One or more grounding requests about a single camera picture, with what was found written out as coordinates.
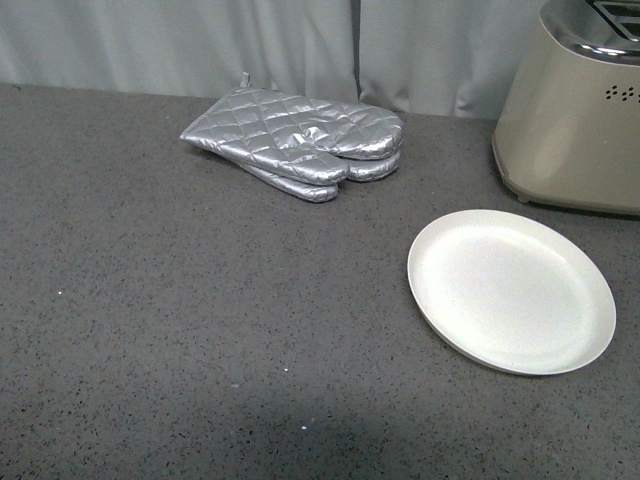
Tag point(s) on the white round plate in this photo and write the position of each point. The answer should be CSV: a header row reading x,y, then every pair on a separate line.
x,y
511,293

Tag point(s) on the cream two-slot toaster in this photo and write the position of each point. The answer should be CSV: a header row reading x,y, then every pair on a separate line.
x,y
568,134

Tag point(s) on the upper silver quilted oven mitt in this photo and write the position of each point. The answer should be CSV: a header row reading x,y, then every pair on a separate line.
x,y
299,138

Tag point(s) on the grey curtain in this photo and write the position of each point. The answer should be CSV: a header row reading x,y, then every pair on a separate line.
x,y
454,58

